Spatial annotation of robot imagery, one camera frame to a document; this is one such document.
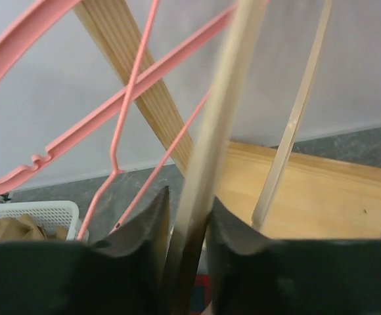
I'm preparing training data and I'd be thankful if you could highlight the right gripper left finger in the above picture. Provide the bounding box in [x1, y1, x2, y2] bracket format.
[0, 187, 169, 314]

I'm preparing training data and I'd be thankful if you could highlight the wooden clothes rack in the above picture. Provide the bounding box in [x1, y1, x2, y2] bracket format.
[72, 0, 381, 241]

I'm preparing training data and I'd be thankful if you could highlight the beige wooden hanger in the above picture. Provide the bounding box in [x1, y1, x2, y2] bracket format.
[160, 0, 332, 314]

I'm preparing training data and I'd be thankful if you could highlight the tan brown garment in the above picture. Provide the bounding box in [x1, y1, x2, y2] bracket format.
[0, 215, 68, 242]

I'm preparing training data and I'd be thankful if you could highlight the thin pink wire hanger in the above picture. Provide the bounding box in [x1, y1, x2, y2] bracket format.
[77, 0, 212, 243]

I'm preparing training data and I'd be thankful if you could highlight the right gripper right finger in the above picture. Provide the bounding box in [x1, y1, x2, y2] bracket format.
[206, 199, 381, 314]

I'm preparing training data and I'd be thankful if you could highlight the red plaid skirt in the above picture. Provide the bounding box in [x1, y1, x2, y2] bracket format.
[189, 274, 211, 315]

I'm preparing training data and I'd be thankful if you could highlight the white plastic basket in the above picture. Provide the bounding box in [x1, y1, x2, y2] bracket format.
[0, 200, 82, 240]

